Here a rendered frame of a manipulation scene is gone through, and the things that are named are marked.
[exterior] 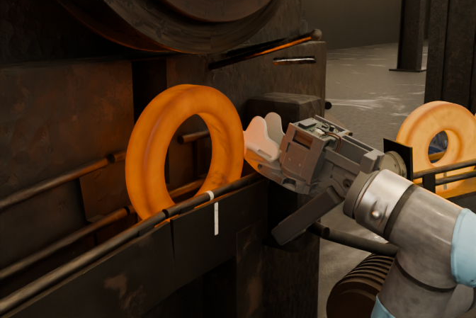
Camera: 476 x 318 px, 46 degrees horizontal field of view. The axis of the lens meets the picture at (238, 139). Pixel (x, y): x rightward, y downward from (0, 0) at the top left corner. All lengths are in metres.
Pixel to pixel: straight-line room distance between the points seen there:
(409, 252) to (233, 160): 0.24
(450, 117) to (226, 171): 0.42
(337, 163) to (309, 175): 0.04
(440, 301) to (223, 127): 0.33
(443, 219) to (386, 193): 0.07
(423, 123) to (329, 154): 0.29
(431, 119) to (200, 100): 0.43
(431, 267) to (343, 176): 0.14
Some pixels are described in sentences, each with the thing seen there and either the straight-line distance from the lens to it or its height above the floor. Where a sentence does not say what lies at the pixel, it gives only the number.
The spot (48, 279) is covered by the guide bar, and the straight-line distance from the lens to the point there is 0.53.
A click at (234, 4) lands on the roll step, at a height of 0.93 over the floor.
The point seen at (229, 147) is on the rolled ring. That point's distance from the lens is 0.71.
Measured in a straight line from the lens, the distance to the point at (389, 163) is 0.92.
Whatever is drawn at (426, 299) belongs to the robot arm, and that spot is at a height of 0.61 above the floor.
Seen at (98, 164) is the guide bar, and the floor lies 0.76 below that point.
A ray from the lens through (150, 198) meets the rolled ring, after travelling 0.62.
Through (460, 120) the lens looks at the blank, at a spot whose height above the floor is 0.75.
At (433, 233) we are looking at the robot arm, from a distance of 0.65.
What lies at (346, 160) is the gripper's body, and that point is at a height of 0.75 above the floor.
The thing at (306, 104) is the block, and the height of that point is 0.79.
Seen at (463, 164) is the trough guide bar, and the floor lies 0.68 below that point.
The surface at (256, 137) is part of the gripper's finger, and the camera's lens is 0.74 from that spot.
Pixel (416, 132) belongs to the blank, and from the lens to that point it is 0.94.
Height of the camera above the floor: 0.93
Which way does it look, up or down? 13 degrees down
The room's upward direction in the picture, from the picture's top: straight up
